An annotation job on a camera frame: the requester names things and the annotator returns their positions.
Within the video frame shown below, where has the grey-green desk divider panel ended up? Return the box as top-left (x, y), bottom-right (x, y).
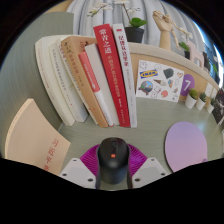
top-left (0, 11), bottom-right (75, 158)

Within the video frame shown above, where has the pink horse figure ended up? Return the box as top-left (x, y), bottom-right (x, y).
top-left (186, 39), bottom-right (205, 68)

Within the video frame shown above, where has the round purple number sign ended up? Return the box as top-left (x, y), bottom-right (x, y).
top-left (180, 73), bottom-right (196, 98)

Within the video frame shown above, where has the white orchid in black pot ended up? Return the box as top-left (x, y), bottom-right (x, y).
top-left (87, 0), bottom-right (148, 44)
top-left (178, 40), bottom-right (191, 60)

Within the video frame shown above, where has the wooden mannequin figure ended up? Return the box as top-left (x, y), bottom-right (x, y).
top-left (168, 19), bottom-right (194, 48)

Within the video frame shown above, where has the beige booklet with red text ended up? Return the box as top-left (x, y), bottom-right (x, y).
top-left (4, 98), bottom-right (72, 174)

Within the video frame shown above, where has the black computer mouse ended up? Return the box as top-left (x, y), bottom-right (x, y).
top-left (96, 136), bottom-right (131, 185)

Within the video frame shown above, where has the grey curtain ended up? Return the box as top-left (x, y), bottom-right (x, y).
top-left (66, 0), bottom-right (204, 51)

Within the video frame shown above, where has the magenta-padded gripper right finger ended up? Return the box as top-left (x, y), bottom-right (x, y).
top-left (127, 143), bottom-right (169, 190)

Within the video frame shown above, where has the white book with red band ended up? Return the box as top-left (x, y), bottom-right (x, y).
top-left (78, 43), bottom-right (120, 128)

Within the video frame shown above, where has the window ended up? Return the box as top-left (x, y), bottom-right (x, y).
top-left (191, 19), bottom-right (224, 68)

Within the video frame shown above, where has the black horse figure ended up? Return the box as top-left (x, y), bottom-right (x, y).
top-left (202, 44), bottom-right (215, 72)

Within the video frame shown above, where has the purple mouse pad with wrist rest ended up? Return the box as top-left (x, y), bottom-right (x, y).
top-left (164, 121), bottom-right (209, 173)

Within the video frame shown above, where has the succulent in white pot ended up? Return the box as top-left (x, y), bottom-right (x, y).
top-left (206, 97), bottom-right (216, 114)
top-left (184, 88), bottom-right (199, 110)
top-left (195, 91), bottom-right (208, 111)

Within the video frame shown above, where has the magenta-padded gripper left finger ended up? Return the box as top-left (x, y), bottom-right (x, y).
top-left (59, 143), bottom-right (101, 190)

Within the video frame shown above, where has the white book with photo cover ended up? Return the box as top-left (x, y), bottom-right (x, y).
top-left (112, 23), bottom-right (138, 129)

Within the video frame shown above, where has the tan book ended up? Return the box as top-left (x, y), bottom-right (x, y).
top-left (60, 35), bottom-right (109, 128)

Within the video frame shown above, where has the thick white book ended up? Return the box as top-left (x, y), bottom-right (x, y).
top-left (34, 35), bottom-right (76, 127)

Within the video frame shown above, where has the white sticker sheet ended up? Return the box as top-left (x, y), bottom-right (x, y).
top-left (135, 59), bottom-right (185, 103)

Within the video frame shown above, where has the wooden desk shelf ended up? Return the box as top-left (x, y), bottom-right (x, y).
top-left (128, 42), bottom-right (221, 101)

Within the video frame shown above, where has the white wall socket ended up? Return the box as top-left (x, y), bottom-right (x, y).
top-left (203, 82), bottom-right (214, 98)

